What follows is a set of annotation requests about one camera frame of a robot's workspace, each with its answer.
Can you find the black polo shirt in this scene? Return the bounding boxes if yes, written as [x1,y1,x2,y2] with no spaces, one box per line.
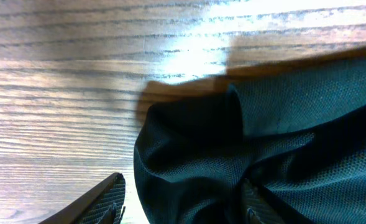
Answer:
[134,57,366,223]

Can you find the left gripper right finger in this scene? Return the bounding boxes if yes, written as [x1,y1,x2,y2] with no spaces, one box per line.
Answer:
[241,179,285,224]

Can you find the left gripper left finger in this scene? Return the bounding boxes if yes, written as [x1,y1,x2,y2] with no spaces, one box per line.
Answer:
[40,172,126,224]

